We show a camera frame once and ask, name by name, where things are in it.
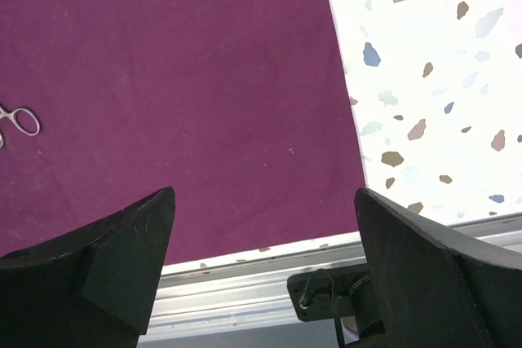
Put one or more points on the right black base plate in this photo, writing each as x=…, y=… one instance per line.
x=337, y=294

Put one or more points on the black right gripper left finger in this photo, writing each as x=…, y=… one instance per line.
x=92, y=287

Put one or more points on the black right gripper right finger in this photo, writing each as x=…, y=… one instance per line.
x=435, y=286

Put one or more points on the steel forceps with ring handles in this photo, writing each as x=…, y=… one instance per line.
x=23, y=119

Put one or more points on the purple surgical cloth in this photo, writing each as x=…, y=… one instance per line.
x=239, y=105

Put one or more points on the aluminium front rail frame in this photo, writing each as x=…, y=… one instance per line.
x=241, y=299

